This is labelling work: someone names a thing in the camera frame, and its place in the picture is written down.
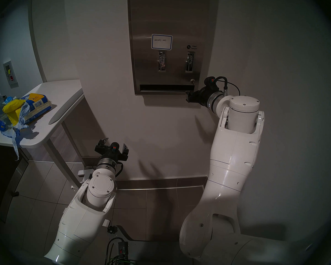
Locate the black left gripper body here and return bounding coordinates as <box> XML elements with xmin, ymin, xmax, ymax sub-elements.
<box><xmin>95</xmin><ymin>145</ymin><xmax>129</xmax><ymax>161</ymax></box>

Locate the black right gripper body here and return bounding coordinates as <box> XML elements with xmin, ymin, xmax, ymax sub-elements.
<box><xmin>192</xmin><ymin>86</ymin><xmax>210</xmax><ymax>107</ymax></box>

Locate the steel dispenser door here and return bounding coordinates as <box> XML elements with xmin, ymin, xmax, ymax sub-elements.
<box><xmin>127</xmin><ymin>0</ymin><xmax>212</xmax><ymax>96</ymax></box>

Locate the steel dispenser cabinet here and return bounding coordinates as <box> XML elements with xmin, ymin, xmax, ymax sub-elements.
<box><xmin>139</xmin><ymin>84</ymin><xmax>195</xmax><ymax>92</ymax></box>

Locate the dark brown restroom door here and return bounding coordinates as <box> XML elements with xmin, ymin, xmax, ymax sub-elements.
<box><xmin>0</xmin><ymin>143</ymin><xmax>30</xmax><ymax>224</ymax></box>

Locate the white label blue border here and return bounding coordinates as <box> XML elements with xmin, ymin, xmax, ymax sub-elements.
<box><xmin>151</xmin><ymin>34</ymin><xmax>173</xmax><ymax>51</ymax></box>

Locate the white overbed table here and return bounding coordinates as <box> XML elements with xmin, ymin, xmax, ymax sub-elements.
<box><xmin>0</xmin><ymin>79</ymin><xmax>100</xmax><ymax>191</ymax></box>

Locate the blue yellow pad package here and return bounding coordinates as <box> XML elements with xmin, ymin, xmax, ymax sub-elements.
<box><xmin>21</xmin><ymin>93</ymin><xmax>52</xmax><ymax>124</ymax></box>

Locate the torn blue plastic wrapper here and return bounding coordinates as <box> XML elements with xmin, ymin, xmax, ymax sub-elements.
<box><xmin>0</xmin><ymin>94</ymin><xmax>31</xmax><ymax>161</ymax></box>

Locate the yellow wrapped pad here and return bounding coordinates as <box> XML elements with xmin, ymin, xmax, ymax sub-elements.
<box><xmin>8</xmin><ymin>110</ymin><xmax>23</xmax><ymax>127</ymax></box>
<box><xmin>2</xmin><ymin>99</ymin><xmax>26</xmax><ymax>113</ymax></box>

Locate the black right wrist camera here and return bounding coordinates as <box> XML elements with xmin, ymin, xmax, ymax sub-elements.
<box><xmin>204</xmin><ymin>76</ymin><xmax>220</xmax><ymax>92</ymax></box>

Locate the black right camera cable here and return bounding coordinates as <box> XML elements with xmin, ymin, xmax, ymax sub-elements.
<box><xmin>215</xmin><ymin>76</ymin><xmax>241</xmax><ymax>97</ymax></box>

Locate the black base cable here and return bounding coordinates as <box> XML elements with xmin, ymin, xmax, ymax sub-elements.
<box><xmin>105</xmin><ymin>237</ymin><xmax>125</xmax><ymax>265</ymax></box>

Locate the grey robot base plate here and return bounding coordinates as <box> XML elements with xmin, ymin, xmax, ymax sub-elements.
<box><xmin>108</xmin><ymin>225</ymin><xmax>184</xmax><ymax>265</ymax></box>

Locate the green base cable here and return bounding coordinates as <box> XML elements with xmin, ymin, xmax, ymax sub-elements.
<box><xmin>110</xmin><ymin>255</ymin><xmax>133</xmax><ymax>265</ymax></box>

